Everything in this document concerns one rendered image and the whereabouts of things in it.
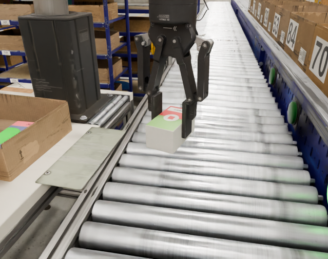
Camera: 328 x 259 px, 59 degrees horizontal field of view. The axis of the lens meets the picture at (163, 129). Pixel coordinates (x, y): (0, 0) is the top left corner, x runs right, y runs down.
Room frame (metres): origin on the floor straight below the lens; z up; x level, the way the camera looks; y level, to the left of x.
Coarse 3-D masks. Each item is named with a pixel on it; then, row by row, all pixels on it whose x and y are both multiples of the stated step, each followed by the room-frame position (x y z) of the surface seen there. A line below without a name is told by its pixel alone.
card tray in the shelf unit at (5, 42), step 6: (6, 30) 2.31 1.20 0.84; (12, 30) 2.38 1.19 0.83; (18, 30) 2.37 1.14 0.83; (0, 36) 2.07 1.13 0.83; (6, 36) 2.07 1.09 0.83; (12, 36) 2.06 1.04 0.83; (18, 36) 2.05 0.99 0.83; (0, 42) 2.07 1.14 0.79; (6, 42) 2.07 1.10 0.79; (12, 42) 2.06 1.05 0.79; (18, 42) 2.05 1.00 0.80; (0, 48) 2.08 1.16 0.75; (6, 48) 2.07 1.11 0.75; (12, 48) 2.06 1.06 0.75; (18, 48) 2.06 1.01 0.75
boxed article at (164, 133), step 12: (168, 108) 0.53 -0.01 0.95; (180, 108) 0.53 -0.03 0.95; (156, 120) 0.47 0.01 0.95; (168, 120) 0.47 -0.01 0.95; (180, 120) 0.47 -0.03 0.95; (192, 120) 0.51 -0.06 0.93; (156, 132) 0.44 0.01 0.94; (168, 132) 0.43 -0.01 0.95; (180, 132) 0.46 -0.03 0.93; (192, 132) 0.51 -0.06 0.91; (156, 144) 0.44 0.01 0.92; (168, 144) 0.43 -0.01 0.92; (180, 144) 0.46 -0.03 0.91
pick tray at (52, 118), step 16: (0, 96) 0.88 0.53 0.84; (16, 96) 0.87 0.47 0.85; (0, 112) 0.89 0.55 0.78; (16, 112) 0.87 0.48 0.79; (32, 112) 0.86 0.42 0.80; (48, 112) 0.84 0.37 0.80; (64, 112) 0.79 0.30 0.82; (0, 128) 0.81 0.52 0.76; (32, 128) 0.65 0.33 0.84; (48, 128) 0.71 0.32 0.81; (64, 128) 0.78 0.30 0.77; (16, 144) 0.60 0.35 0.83; (32, 144) 0.64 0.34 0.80; (48, 144) 0.70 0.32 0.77; (0, 160) 0.56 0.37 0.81; (16, 160) 0.58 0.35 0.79; (32, 160) 0.63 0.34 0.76; (0, 176) 0.56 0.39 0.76; (16, 176) 0.57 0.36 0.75
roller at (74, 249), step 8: (72, 248) 0.36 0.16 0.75; (80, 248) 0.37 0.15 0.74; (72, 256) 0.34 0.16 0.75; (80, 256) 0.34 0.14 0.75; (88, 256) 0.34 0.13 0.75; (96, 256) 0.34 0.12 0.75; (104, 256) 0.34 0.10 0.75; (112, 256) 0.34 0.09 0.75; (120, 256) 0.35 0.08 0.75; (128, 256) 0.35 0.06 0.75; (136, 256) 0.35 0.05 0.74
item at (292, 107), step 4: (292, 104) 0.82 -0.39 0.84; (296, 104) 0.81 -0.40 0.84; (288, 108) 0.84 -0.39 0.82; (292, 108) 0.81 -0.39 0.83; (296, 108) 0.80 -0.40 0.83; (288, 112) 0.83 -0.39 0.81; (292, 112) 0.80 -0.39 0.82; (296, 112) 0.79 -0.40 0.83; (288, 116) 0.82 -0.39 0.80; (292, 116) 0.79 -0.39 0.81; (288, 120) 0.81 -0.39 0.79; (292, 120) 0.79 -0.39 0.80
